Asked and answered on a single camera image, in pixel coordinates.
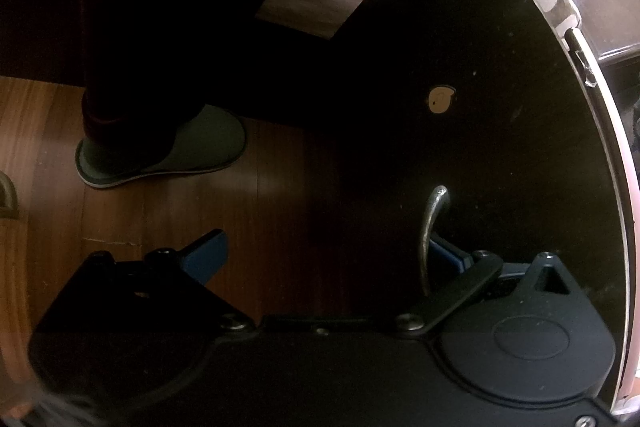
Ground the grey green slipper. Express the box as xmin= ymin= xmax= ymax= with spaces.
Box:
xmin=75 ymin=104 xmax=247 ymax=189

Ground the round beige sticker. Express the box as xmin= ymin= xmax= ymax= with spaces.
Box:
xmin=428 ymin=86 xmax=456 ymax=114

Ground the black drawer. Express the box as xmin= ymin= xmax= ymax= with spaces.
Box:
xmin=256 ymin=0 xmax=632 ymax=409

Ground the person's dark trouser leg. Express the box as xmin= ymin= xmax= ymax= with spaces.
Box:
xmin=81 ymin=0 xmax=351 ymax=148

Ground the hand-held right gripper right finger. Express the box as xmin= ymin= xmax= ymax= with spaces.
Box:
xmin=396 ymin=233 xmax=589 ymax=339

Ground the dark curved metal object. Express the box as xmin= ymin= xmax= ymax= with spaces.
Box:
xmin=0 ymin=172 xmax=21 ymax=220

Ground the metal drawer handle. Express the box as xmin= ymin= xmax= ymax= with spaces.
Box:
xmin=418 ymin=185 xmax=451 ymax=298

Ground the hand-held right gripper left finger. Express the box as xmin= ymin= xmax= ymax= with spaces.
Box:
xmin=31 ymin=229 xmax=253 ymax=339

